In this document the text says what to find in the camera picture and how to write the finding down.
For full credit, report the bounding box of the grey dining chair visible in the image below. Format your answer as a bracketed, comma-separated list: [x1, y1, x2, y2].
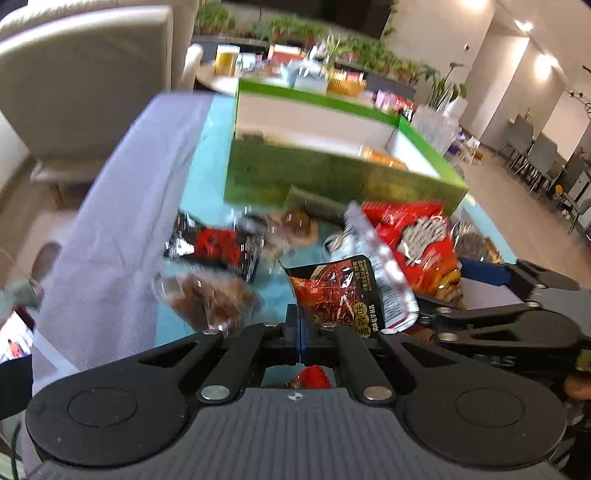
[498, 114, 537, 168]
[517, 133, 570, 193]

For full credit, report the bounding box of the round white table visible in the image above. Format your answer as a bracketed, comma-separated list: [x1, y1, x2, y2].
[196, 60, 287, 96]

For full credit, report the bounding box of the beige armchair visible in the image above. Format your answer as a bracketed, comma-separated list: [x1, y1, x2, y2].
[0, 0, 206, 185]

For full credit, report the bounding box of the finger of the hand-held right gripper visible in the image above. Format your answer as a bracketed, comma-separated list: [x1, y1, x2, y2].
[462, 258, 583, 301]
[416, 295, 583, 354]

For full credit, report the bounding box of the round brown snack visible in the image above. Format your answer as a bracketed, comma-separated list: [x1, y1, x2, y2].
[271, 208, 320, 248]

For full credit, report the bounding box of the row of potted plants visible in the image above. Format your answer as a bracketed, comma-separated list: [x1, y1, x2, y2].
[194, 1, 435, 85]

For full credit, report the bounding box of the grass plant in vase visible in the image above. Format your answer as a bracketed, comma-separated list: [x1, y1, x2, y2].
[322, 31, 352, 75]

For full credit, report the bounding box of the green cardboard box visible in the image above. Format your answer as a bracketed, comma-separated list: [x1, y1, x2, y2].
[224, 76, 469, 217]

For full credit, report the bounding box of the grey cloth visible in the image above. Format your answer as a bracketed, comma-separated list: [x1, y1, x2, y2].
[30, 92, 215, 398]

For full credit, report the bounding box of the large red chip bag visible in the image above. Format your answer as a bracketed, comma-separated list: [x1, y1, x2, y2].
[360, 199, 463, 306]

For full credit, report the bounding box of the clear wrapped brown pastry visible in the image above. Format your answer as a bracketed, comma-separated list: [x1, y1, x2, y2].
[154, 271, 265, 332]

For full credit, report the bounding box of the black red snack packet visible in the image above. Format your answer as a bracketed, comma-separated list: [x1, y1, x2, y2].
[164, 210, 266, 283]

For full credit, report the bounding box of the clear bag of dark snacks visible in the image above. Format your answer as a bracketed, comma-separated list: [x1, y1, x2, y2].
[450, 220, 505, 265]

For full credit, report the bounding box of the yellow can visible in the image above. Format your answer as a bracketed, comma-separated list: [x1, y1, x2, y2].
[215, 45, 241, 77]

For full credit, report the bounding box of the red spicy snack packet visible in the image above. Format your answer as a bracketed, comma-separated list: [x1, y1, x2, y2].
[277, 255, 386, 388]

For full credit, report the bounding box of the large leafy plant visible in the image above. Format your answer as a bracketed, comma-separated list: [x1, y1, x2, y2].
[424, 61, 470, 117]

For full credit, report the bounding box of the silver snack packet white back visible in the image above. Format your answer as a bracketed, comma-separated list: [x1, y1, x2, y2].
[344, 200, 419, 332]

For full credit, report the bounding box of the wicker basket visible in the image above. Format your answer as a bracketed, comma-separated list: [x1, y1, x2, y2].
[326, 76, 368, 97]

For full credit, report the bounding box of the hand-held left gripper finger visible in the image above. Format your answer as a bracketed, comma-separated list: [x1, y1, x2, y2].
[300, 305, 462, 403]
[134, 305, 301, 403]

